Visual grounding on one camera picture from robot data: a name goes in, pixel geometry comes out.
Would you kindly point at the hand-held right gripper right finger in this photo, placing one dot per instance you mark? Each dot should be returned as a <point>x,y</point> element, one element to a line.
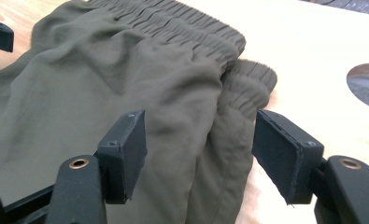
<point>281,155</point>

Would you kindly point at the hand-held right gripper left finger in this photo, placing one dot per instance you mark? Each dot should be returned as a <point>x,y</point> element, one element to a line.
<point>124,155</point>

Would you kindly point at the olive green shorts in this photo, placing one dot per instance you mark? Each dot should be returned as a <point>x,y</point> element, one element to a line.
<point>116,93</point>

